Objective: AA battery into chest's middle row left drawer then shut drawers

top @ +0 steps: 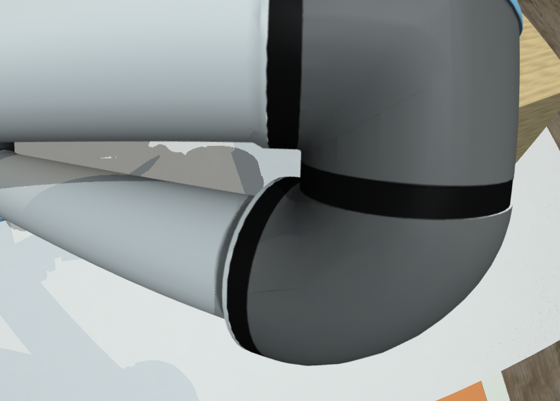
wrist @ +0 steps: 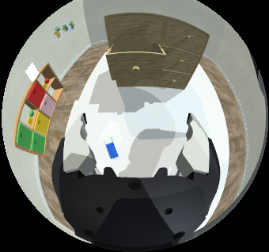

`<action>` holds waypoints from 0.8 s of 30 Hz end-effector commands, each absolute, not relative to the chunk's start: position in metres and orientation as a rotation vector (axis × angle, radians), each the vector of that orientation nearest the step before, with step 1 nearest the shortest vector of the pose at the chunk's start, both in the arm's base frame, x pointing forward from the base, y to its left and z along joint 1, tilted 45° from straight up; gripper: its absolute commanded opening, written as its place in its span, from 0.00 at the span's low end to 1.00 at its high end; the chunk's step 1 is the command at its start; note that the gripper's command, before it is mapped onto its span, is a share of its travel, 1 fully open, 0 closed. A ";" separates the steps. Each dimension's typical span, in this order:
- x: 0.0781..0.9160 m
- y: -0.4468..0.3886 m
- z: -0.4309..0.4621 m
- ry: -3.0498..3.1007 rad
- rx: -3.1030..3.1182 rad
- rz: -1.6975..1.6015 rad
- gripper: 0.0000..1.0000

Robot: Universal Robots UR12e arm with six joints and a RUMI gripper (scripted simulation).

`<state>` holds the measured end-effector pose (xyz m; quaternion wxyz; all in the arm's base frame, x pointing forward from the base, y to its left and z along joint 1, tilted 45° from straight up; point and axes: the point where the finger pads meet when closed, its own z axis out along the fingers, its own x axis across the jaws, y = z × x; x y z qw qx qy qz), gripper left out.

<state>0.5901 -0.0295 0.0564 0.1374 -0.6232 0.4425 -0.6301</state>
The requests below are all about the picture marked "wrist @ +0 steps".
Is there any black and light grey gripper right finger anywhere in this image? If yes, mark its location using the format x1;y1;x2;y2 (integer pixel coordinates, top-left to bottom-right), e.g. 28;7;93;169
176;113;221;217

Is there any blue and white eraser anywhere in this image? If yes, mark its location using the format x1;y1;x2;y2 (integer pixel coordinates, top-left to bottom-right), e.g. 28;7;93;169
104;136;118;158

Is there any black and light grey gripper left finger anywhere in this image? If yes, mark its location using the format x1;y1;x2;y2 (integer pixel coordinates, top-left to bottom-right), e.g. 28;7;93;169
51;113;97;214

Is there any brown wooden chest of drawers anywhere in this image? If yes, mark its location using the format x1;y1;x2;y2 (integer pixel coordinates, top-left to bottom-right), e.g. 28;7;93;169
104;13;210;90

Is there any dark wooden drawer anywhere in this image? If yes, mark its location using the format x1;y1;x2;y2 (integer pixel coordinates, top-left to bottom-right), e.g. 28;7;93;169
108;15;164;43
118;79;153;86
162;45;200;73
163;19;208;55
106;42;166;81
155;70;191;89

